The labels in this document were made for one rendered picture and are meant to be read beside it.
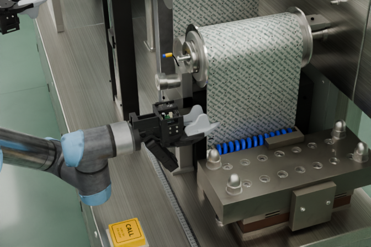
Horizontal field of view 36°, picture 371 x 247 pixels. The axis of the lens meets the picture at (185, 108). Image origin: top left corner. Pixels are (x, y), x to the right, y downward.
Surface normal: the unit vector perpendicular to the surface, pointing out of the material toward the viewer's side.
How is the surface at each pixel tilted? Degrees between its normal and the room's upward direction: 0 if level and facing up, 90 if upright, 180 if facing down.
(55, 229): 0
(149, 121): 90
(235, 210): 90
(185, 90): 90
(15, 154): 94
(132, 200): 0
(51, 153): 74
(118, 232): 0
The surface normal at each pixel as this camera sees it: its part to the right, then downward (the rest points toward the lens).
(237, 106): 0.33, 0.52
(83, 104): -0.02, -0.83
